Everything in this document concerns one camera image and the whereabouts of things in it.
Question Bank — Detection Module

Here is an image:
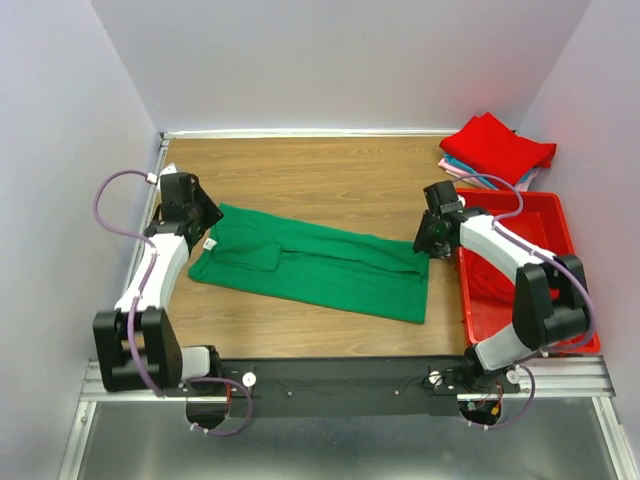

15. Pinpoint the green t shirt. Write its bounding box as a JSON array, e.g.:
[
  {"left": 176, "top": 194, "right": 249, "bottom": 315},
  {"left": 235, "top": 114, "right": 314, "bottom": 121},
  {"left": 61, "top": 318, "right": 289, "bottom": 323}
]
[{"left": 188, "top": 204, "right": 429, "bottom": 325}]

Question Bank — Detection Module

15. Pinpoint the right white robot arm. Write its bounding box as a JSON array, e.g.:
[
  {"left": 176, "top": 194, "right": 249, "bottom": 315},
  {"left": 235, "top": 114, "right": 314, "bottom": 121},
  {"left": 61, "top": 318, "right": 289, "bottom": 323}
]
[{"left": 413, "top": 180, "right": 596, "bottom": 392}]

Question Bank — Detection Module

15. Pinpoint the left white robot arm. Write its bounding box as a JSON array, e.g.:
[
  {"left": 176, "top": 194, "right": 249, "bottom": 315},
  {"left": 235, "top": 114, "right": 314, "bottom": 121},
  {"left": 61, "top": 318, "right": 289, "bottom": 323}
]
[{"left": 93, "top": 165, "right": 223, "bottom": 397}]

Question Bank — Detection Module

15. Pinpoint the pink folded t shirt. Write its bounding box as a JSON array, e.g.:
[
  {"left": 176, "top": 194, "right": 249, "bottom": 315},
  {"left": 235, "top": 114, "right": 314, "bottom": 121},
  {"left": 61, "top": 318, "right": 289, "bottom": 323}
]
[{"left": 438, "top": 155, "right": 539, "bottom": 192}]

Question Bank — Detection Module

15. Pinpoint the blue folded t shirt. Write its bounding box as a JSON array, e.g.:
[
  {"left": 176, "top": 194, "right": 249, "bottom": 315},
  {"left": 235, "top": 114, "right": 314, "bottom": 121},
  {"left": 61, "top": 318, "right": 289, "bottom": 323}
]
[{"left": 443, "top": 153, "right": 499, "bottom": 190}]

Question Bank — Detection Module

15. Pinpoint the red folded t shirt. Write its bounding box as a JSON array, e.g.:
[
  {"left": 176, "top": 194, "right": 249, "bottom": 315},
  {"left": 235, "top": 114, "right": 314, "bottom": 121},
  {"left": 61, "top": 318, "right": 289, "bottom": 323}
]
[{"left": 440, "top": 113, "right": 557, "bottom": 185}]

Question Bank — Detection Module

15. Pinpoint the red plastic bin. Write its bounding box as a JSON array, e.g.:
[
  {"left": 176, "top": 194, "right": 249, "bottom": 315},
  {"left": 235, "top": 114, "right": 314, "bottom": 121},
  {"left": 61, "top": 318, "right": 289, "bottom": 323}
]
[{"left": 456, "top": 189, "right": 574, "bottom": 345}]

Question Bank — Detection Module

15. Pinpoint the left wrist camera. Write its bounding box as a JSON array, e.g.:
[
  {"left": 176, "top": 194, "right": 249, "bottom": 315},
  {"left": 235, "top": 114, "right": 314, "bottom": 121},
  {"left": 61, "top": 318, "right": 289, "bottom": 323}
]
[{"left": 160, "top": 163, "right": 179, "bottom": 176}]

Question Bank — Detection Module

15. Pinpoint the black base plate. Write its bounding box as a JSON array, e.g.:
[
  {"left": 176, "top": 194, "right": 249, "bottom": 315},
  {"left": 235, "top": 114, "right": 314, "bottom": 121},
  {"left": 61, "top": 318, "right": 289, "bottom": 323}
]
[{"left": 178, "top": 355, "right": 520, "bottom": 435}]

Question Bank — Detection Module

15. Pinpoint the aluminium frame rail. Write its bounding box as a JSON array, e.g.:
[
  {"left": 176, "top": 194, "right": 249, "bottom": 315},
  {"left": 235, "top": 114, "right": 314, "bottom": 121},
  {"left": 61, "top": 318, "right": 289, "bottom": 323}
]
[{"left": 79, "top": 354, "right": 615, "bottom": 401}]

